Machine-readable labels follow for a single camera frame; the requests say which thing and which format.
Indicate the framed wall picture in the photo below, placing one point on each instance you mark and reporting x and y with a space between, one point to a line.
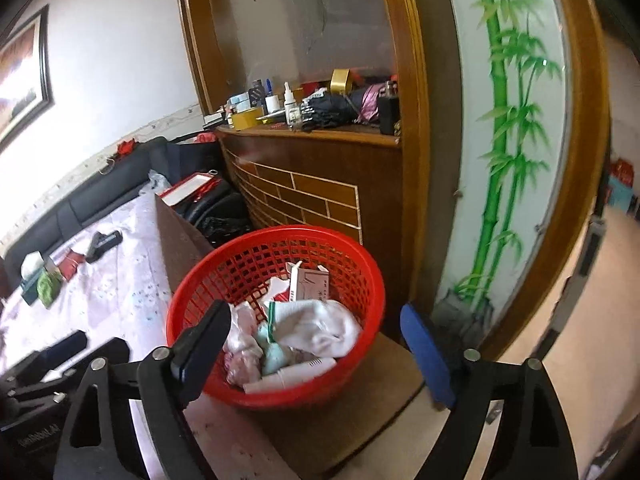
20 75

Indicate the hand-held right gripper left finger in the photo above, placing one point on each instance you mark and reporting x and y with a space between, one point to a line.
200 350

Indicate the black umbrella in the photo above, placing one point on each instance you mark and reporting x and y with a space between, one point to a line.
330 112

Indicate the knotted clear plastic bag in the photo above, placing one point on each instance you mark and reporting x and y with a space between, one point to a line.
242 340

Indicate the green towel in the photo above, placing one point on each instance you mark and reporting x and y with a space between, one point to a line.
50 290

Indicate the red ornament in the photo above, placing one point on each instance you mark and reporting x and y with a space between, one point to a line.
126 147

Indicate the white knit glove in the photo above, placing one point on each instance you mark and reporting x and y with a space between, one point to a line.
320 325

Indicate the black plastic device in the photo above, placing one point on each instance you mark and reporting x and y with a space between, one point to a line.
102 245

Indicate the red pouch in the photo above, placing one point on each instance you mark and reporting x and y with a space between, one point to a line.
70 265

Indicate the dark green tissue box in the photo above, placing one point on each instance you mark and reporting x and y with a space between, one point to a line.
30 285

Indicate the small white red carton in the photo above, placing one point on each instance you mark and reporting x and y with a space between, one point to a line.
307 282

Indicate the teal white jar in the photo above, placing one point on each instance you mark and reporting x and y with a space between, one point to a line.
241 101

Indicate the pink cloth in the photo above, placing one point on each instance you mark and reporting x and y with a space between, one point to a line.
371 102

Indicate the white dropper bottle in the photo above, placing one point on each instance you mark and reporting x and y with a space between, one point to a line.
290 107

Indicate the black leather sofa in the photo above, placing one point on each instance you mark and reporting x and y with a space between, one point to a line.
100 195

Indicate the white plastic bottle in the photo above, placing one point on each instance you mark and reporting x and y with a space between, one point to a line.
300 370

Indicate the blue cartoon tissue packet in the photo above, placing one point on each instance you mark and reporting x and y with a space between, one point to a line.
277 355

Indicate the red white box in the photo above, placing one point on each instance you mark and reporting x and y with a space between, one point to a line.
185 190

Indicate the gold box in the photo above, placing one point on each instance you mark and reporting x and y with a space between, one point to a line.
341 81

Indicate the black box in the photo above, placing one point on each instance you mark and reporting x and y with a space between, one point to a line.
388 115

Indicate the red plastic basket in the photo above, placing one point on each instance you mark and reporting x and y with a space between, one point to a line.
260 399

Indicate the yellow box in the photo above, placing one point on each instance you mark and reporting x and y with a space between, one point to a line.
247 120

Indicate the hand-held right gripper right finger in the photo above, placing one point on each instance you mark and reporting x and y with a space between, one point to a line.
425 350

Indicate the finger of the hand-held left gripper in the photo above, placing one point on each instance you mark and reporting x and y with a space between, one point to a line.
112 352
65 347

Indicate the bamboo print glass panel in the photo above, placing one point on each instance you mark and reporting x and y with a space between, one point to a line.
505 160

